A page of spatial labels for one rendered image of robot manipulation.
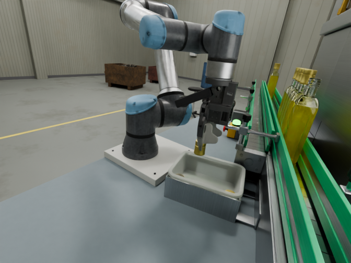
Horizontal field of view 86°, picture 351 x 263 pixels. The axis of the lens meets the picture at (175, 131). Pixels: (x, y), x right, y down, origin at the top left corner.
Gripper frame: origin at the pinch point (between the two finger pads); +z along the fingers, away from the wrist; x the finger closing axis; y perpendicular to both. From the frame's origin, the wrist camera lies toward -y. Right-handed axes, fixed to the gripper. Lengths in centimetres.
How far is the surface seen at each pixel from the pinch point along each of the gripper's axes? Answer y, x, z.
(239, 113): 5, 78, 8
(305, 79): 24.8, 18.0, -21.6
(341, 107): 37.9, 22.8, -14.2
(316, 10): 93, 522, -143
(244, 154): 13.3, 10.0, 4.7
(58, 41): -611, 410, -27
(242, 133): 11.0, 9.6, -2.9
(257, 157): 17.5, 10.0, 4.6
